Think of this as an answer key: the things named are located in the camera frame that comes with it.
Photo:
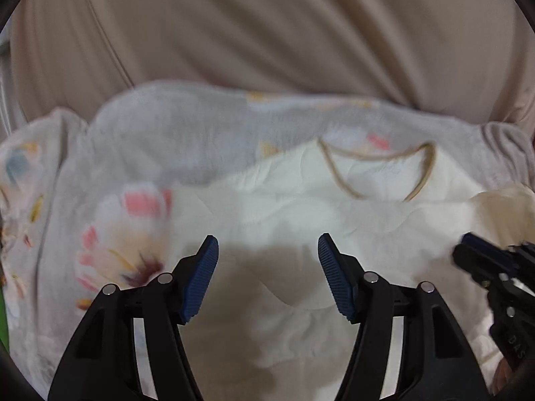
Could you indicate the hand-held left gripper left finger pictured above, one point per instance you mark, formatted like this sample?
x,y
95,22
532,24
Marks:
x,y
204,277

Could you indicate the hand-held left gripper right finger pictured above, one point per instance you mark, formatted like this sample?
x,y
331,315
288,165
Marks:
x,y
334,277

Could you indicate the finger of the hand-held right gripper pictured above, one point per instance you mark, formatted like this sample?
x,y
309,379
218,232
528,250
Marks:
x,y
480,255

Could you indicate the white quilted jacket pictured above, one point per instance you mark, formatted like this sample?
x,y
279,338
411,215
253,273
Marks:
x,y
301,217

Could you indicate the person's right hand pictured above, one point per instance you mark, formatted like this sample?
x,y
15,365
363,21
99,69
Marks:
x,y
503,378

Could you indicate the floral printed blanket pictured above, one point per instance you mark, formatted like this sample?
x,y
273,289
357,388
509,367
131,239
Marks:
x,y
138,146

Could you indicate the green object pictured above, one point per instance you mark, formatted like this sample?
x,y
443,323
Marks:
x,y
3,321

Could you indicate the beige curtain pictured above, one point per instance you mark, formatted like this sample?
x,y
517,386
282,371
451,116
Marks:
x,y
267,29

